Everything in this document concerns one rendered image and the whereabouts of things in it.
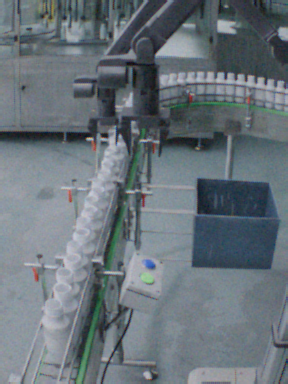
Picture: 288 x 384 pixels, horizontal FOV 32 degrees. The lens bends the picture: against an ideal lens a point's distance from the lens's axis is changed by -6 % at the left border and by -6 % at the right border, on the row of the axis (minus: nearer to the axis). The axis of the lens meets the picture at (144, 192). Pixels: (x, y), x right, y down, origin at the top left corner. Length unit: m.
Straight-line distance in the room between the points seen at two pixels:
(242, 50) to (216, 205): 4.58
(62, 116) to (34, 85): 0.42
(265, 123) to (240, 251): 1.22
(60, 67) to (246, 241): 3.26
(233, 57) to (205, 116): 3.68
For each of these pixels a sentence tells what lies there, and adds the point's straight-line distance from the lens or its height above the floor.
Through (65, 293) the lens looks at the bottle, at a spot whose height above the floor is 1.16.
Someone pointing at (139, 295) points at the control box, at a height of 1.09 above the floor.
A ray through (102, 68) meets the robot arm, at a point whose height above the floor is 1.59.
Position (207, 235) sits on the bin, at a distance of 1.88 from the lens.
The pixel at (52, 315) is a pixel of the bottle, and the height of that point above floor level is 1.15.
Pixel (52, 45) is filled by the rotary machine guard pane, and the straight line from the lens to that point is 4.82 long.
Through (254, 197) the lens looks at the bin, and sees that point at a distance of 2.16.
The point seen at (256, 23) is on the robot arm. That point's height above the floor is 1.66.
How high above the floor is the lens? 1.83
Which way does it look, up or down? 26 degrees down
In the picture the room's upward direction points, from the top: 1 degrees clockwise
